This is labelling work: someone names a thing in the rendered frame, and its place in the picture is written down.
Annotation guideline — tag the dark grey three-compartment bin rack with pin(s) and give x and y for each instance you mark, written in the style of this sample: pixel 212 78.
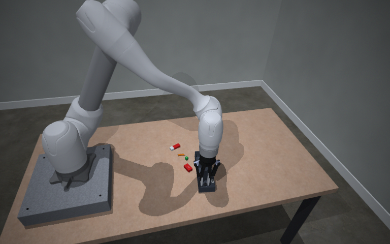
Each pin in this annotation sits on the dark grey three-compartment bin rack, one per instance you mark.
pixel 211 187

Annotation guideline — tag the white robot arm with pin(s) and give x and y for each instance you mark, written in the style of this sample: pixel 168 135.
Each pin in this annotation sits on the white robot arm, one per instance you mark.
pixel 112 26

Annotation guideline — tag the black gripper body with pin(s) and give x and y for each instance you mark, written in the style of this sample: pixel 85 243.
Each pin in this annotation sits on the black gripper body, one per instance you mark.
pixel 203 160

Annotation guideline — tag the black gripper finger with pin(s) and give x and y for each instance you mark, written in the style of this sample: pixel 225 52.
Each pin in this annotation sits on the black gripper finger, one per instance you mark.
pixel 196 163
pixel 213 171

